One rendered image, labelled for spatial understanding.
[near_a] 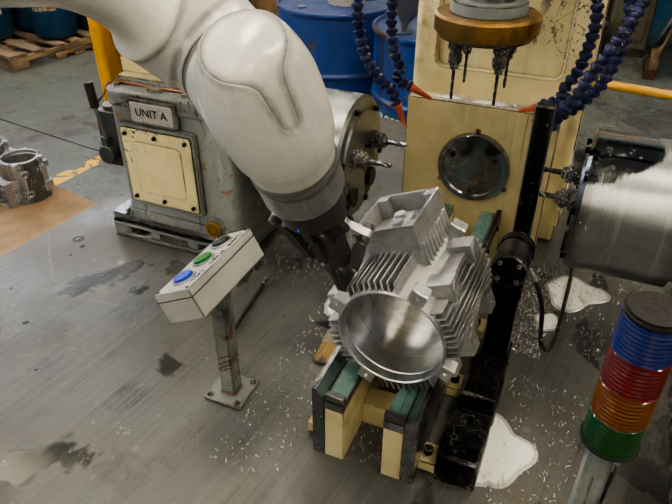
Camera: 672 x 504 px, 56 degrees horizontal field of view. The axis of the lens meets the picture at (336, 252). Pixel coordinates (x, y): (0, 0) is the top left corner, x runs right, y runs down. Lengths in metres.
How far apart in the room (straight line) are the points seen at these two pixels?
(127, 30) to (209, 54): 0.12
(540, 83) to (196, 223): 0.77
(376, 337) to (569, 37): 0.71
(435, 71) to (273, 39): 0.93
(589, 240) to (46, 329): 1.00
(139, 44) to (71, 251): 0.97
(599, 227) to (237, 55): 0.75
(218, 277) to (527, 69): 0.79
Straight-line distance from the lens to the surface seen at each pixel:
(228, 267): 0.94
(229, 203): 1.33
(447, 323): 0.84
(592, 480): 0.82
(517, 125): 1.29
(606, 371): 0.71
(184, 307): 0.90
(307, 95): 0.52
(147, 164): 1.39
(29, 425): 1.16
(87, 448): 1.09
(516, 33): 1.11
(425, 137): 1.34
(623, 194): 1.10
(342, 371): 0.97
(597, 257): 1.14
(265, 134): 0.52
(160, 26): 0.61
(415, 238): 0.87
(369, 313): 0.98
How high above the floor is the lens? 1.60
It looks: 34 degrees down
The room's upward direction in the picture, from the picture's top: straight up
